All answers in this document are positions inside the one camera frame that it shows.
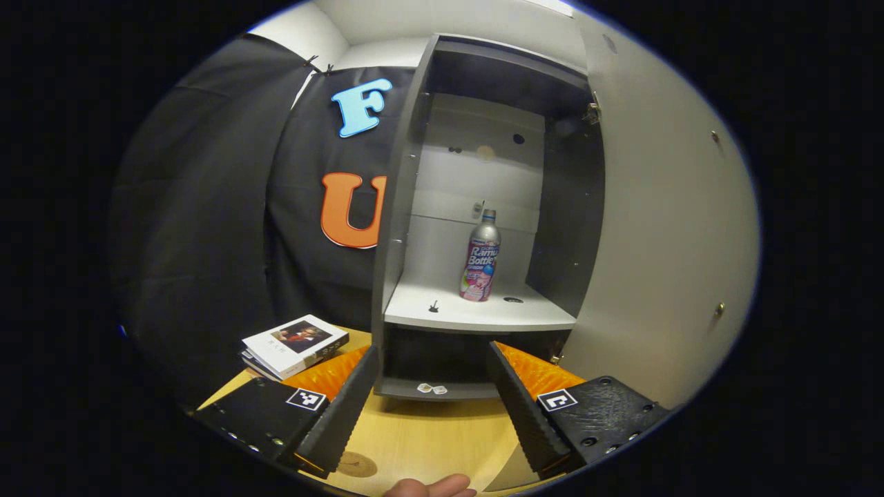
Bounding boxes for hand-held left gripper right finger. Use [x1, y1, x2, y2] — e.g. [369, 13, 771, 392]
[487, 340, 671, 477]

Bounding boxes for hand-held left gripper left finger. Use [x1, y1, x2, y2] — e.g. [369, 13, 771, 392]
[190, 344, 379, 478]

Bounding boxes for round brown coaster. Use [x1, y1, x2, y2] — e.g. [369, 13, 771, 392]
[336, 451, 379, 479]

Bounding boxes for silver bottle with pink label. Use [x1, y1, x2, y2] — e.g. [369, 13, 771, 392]
[459, 209, 502, 303]

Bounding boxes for dark grey cabinet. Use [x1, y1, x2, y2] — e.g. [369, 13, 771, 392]
[371, 33, 606, 402]

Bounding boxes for white cabinet shelf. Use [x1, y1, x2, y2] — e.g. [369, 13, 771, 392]
[384, 278, 578, 333]

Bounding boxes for white book with portrait cover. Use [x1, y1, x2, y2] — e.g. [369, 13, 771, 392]
[242, 315, 349, 379]

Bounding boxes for dark-edged book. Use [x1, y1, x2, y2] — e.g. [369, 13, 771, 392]
[240, 351, 284, 382]

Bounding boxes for black backdrop cloth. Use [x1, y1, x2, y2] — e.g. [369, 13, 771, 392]
[109, 35, 416, 409]

